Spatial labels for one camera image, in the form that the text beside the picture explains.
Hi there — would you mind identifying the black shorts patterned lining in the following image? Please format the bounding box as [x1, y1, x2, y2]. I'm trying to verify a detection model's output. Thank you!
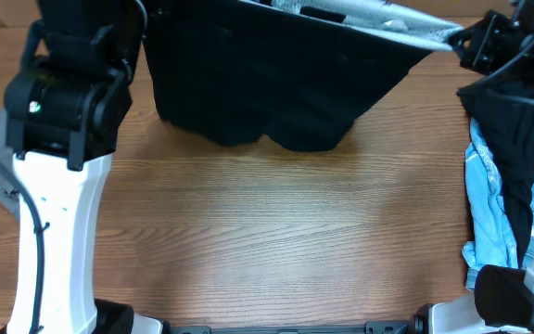
[144, 0, 460, 152]

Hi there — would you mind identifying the light blue garment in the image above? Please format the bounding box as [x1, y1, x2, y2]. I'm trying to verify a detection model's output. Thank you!
[462, 120, 534, 290]

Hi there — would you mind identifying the dark navy garment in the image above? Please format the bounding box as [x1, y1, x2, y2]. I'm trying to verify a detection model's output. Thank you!
[457, 81, 534, 265]

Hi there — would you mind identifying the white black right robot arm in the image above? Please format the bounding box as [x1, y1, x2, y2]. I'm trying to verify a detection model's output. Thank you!
[408, 1, 534, 333]

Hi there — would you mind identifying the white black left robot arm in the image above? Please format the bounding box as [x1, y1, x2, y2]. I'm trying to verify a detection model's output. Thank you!
[4, 0, 170, 334]

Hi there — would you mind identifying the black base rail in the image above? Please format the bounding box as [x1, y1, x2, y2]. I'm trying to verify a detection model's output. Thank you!
[166, 318, 426, 334]

